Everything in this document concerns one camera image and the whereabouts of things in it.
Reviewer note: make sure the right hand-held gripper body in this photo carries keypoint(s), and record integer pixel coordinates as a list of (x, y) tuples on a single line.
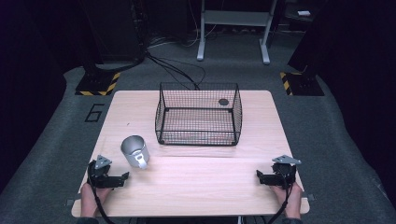
[(285, 172)]

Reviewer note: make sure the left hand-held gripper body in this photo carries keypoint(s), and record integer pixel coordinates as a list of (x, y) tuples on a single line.
[(101, 174)]

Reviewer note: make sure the person's left hand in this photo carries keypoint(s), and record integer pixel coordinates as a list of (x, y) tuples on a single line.
[(90, 199)]

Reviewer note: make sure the person's right hand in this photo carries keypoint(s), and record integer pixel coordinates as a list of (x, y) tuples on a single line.
[(292, 199)]

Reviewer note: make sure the silver metal cup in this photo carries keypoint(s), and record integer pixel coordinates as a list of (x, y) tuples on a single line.
[(135, 152)]

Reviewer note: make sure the black round disc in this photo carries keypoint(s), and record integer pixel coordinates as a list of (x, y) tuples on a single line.
[(223, 101)]

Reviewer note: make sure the black cabinet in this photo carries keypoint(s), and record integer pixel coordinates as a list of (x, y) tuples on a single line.
[(115, 28)]

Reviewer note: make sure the white metal stand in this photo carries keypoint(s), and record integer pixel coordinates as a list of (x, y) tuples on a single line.
[(233, 18)]

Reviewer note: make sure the small white box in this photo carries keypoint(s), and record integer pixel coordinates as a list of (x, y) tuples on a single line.
[(304, 13)]

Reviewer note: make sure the grey table bracket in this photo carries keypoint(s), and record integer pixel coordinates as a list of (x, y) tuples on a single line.
[(310, 197), (69, 202)]

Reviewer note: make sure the black yellow striped base plate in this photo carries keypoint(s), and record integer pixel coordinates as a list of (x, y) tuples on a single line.
[(300, 84), (98, 84)]

